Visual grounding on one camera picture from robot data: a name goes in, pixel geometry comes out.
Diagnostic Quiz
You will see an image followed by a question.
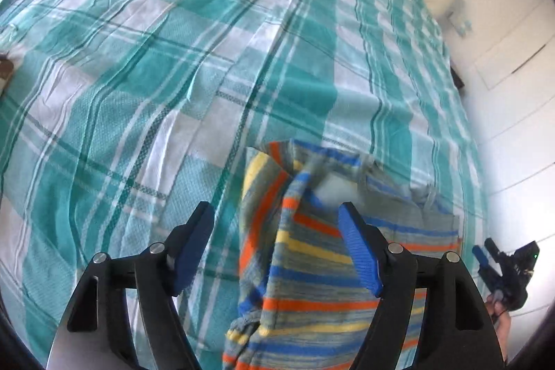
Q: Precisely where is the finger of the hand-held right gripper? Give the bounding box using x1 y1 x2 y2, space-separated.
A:
472 246 499 279
486 238 506 267

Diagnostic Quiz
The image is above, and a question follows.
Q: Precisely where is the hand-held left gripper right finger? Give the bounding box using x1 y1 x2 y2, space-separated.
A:
338 202 506 370

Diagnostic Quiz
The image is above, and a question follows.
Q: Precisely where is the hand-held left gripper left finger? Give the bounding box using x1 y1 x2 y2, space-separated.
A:
67 201 216 370

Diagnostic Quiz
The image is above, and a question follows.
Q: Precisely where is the striped knit sweater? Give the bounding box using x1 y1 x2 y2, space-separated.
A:
222 139 462 370

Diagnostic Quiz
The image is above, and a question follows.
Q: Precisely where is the person's right hand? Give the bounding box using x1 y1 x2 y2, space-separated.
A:
485 293 513 358

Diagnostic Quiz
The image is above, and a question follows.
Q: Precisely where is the white wardrobe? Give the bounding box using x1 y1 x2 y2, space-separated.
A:
460 0 555 353

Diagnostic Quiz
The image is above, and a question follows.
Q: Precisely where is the teal plaid blanket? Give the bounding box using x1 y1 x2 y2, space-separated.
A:
0 0 490 370

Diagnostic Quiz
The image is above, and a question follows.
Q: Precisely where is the wall socket with blue plugs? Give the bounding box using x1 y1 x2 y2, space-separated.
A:
449 1 473 35

